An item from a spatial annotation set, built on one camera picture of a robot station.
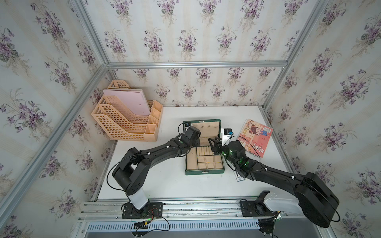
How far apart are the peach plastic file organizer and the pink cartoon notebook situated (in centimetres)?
62

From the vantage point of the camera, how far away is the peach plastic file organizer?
2.88 feet

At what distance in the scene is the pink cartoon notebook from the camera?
3.19ft
